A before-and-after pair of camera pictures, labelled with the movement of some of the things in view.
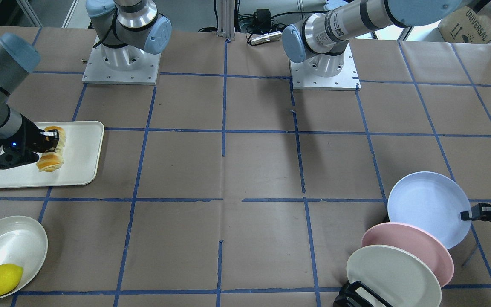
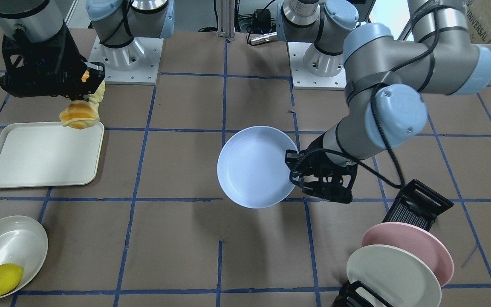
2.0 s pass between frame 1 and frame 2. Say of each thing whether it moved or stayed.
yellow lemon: stayed
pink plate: stayed
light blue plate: moved
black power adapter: stayed
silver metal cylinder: stayed
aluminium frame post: stayed
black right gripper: moved
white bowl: stayed
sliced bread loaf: moved
